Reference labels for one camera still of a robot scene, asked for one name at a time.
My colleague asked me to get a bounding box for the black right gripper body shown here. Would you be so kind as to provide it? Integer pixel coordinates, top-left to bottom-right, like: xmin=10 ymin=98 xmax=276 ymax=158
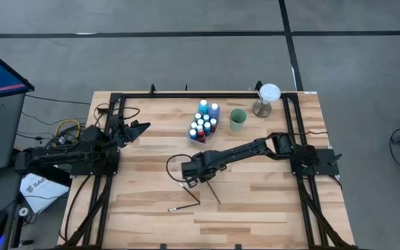
xmin=181 ymin=151 xmax=222 ymax=180

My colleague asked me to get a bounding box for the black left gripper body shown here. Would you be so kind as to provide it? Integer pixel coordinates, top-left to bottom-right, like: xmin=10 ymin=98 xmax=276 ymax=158
xmin=112 ymin=125 xmax=133 ymax=149

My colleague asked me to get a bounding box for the black paintbrush silver ferrule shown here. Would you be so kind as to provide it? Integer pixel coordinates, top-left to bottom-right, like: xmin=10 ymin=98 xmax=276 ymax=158
xmin=180 ymin=182 xmax=201 ymax=204
xmin=167 ymin=203 xmax=201 ymax=213

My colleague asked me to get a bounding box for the thin black paintbrush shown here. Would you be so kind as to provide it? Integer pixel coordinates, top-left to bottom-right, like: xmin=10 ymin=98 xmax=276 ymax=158
xmin=206 ymin=179 xmax=222 ymax=206

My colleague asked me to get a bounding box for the large lavender paint bottle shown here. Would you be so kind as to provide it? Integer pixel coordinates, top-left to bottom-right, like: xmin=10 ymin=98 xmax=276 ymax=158
xmin=209 ymin=103 xmax=221 ymax=121

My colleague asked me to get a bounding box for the clear plastic bin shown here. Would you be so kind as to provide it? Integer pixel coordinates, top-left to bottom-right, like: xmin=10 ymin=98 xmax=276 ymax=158
xmin=185 ymin=99 xmax=222 ymax=144

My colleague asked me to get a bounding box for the pale green plastic cup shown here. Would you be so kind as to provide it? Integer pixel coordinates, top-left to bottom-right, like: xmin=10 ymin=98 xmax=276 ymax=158
xmin=228 ymin=108 xmax=248 ymax=132

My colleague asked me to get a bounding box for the black desk beam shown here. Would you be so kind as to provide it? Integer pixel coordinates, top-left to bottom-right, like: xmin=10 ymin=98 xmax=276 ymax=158
xmin=9 ymin=162 xmax=73 ymax=188

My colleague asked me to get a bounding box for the white printed paper booklet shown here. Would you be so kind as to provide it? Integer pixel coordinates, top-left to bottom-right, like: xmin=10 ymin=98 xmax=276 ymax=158
xmin=19 ymin=172 xmax=71 ymax=215

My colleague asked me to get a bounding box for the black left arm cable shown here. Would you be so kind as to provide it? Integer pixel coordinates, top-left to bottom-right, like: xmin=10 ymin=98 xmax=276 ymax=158
xmin=94 ymin=102 xmax=142 ymax=129

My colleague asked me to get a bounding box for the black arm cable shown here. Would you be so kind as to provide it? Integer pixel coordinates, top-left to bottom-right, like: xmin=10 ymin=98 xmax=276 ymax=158
xmin=94 ymin=102 xmax=142 ymax=129
xmin=165 ymin=153 xmax=196 ymax=184

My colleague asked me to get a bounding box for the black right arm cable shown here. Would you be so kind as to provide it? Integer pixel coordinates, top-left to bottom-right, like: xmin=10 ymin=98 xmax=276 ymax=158
xmin=165 ymin=153 xmax=196 ymax=184

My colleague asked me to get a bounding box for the yellow cable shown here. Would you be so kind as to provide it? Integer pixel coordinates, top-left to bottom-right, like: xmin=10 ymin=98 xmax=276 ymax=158
xmin=53 ymin=118 xmax=82 ymax=145

